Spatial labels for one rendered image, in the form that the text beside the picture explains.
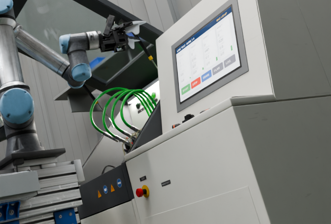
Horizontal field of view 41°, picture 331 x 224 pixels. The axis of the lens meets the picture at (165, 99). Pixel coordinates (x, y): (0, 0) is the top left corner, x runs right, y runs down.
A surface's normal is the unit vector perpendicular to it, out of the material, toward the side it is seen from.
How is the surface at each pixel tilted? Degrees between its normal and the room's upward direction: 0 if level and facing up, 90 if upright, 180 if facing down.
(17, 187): 90
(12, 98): 98
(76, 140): 90
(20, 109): 98
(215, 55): 76
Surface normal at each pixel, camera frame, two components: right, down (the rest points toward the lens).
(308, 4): 0.55, -0.36
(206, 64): -0.83, -0.16
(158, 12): -0.71, 0.02
